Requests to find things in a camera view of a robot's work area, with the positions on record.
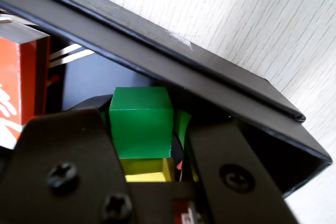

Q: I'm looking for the green cube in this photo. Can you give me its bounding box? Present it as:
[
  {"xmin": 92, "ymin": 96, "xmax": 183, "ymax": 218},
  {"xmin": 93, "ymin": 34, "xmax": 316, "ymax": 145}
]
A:
[{"xmin": 109, "ymin": 87, "xmax": 174, "ymax": 159}]

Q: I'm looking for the black box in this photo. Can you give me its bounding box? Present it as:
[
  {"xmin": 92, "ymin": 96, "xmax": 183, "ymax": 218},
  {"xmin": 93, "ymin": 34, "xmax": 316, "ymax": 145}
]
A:
[{"xmin": 0, "ymin": 0, "xmax": 333, "ymax": 198}]

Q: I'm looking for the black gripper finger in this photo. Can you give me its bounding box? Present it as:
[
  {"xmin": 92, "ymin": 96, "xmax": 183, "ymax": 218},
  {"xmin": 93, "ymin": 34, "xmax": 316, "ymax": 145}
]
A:
[
  {"xmin": 172, "ymin": 108, "xmax": 300, "ymax": 224},
  {"xmin": 0, "ymin": 94, "xmax": 137, "ymax": 224}
]

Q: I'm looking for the yellow cube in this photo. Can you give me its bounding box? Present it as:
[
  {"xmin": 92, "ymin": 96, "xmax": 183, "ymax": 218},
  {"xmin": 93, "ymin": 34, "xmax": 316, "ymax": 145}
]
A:
[{"xmin": 120, "ymin": 157, "xmax": 176, "ymax": 183}]

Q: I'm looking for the orange and white carton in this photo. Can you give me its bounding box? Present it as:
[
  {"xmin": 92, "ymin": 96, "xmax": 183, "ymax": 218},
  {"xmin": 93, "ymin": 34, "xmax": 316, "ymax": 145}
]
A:
[{"xmin": 0, "ymin": 22, "xmax": 51, "ymax": 151}]

